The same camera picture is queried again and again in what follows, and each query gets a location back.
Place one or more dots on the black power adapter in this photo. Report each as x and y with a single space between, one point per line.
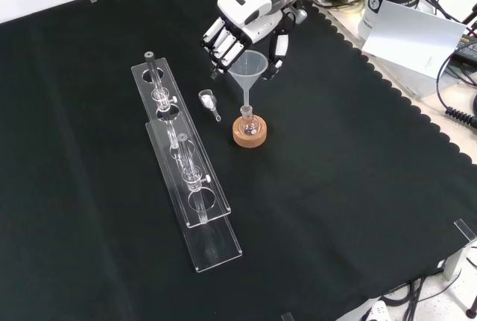
467 45

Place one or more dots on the glass weighing funnel with powder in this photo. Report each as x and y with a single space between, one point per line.
208 102

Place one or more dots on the translucent plastic funnel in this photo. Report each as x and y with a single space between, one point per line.
247 71

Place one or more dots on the clear acrylic funnel stand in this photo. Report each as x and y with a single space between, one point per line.
179 142

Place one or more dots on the pale white board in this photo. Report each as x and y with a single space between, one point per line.
410 38

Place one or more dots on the glass round-bottom flask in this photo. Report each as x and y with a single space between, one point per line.
248 123

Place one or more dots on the metal table bracket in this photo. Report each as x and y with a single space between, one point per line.
460 254

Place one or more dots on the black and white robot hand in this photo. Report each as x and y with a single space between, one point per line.
246 8

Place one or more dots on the white power strip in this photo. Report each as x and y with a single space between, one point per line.
377 311

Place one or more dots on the black cloth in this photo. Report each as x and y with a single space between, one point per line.
335 168

